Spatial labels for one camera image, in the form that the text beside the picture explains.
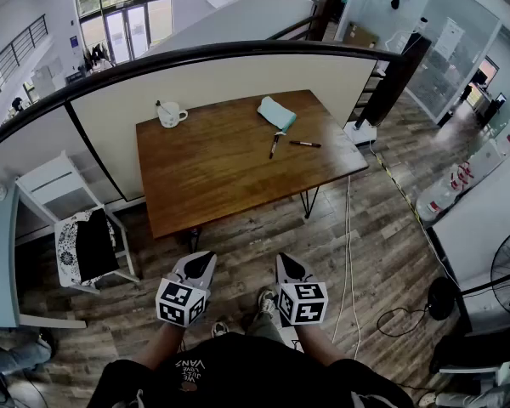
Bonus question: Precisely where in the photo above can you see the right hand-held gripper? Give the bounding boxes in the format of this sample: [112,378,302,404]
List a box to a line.
[275,252,328,326]

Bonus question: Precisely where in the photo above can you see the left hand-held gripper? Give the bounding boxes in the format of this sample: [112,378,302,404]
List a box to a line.
[155,251,218,328]

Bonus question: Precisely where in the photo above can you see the light teal pencil pouch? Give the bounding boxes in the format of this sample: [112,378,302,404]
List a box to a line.
[257,95,298,133]

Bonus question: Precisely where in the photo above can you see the person's left forearm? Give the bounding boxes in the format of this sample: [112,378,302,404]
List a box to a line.
[133,323,187,371]

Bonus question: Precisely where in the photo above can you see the person's right forearm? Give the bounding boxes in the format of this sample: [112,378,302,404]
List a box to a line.
[295,321,346,367]

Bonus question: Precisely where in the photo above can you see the person's right shoe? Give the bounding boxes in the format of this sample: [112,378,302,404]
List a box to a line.
[257,289,278,318]

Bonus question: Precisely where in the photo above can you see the person's olive trousers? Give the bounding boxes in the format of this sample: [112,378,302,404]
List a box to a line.
[245,308,286,344]

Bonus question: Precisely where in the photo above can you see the black cloth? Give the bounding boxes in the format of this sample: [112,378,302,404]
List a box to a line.
[74,207,122,283]

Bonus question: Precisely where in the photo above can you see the person's black printed shirt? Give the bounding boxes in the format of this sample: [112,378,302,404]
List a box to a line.
[87,333,414,408]

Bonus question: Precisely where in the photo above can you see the black white patterned cushion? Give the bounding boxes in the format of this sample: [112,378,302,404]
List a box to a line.
[54,208,122,287]

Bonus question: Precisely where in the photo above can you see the yellow black floor tape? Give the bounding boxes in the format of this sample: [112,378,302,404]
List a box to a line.
[373,150,427,229]

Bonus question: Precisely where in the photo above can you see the white mug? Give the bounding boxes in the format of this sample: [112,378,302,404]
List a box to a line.
[156,101,190,129]

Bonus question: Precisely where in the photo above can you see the clear water jug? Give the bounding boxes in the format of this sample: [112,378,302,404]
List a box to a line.
[448,159,478,191]
[415,176,461,223]

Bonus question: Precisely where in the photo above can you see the white chair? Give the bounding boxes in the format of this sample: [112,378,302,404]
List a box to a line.
[14,150,141,296]

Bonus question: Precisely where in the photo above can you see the white counter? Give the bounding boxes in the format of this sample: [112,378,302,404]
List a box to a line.
[424,112,510,331]

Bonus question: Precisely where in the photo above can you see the black curved handrail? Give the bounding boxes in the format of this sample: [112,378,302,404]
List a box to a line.
[0,39,405,156]

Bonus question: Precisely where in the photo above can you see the brown cardboard box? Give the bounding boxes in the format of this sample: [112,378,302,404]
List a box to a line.
[343,21,380,50]

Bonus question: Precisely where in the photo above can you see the glass entrance door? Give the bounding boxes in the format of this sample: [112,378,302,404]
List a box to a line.
[74,0,173,65]

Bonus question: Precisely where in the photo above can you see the white paper poster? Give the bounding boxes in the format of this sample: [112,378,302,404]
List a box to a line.
[433,17,467,59]

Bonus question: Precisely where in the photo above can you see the black metal stair railing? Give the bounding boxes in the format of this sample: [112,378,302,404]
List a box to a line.
[0,14,48,101]

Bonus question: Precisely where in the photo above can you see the white cable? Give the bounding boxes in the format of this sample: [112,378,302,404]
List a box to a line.
[331,174,363,360]

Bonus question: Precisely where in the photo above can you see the black cable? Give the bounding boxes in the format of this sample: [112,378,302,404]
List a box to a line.
[376,306,431,338]

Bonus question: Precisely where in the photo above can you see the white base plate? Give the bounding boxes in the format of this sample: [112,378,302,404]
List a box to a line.
[343,119,378,146]

